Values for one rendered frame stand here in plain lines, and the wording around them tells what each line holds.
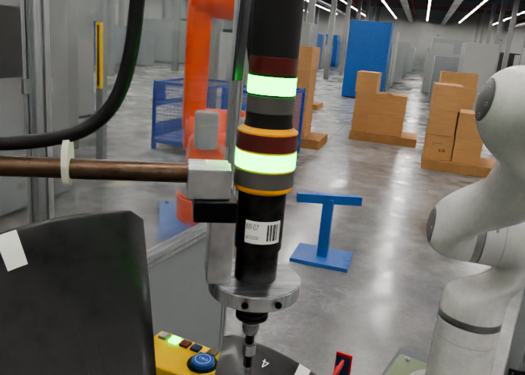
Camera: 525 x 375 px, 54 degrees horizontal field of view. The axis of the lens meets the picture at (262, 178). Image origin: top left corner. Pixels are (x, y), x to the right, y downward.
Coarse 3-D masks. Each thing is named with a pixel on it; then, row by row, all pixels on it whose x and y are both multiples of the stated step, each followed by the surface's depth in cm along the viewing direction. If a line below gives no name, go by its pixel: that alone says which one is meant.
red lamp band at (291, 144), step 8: (240, 136) 35; (248, 136) 34; (256, 136) 34; (296, 136) 35; (240, 144) 35; (248, 144) 35; (256, 144) 34; (264, 144) 34; (272, 144) 34; (280, 144) 34; (288, 144) 35; (296, 144) 36; (264, 152) 34; (272, 152) 34; (280, 152) 35; (288, 152) 35
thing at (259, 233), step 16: (240, 192) 37; (240, 208) 37; (256, 208) 36; (272, 208) 36; (240, 224) 37; (256, 224) 36; (272, 224) 36; (240, 240) 37; (256, 240) 36; (272, 240) 37; (240, 256) 38; (256, 256) 37; (272, 256) 37; (240, 272) 38; (256, 272) 37; (272, 272) 38; (240, 320) 39; (256, 320) 39
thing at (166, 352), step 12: (156, 336) 98; (156, 348) 94; (168, 348) 94; (180, 348) 95; (204, 348) 95; (156, 360) 91; (168, 360) 91; (180, 360) 91; (216, 360) 92; (156, 372) 89; (168, 372) 88; (180, 372) 88; (192, 372) 88; (204, 372) 88
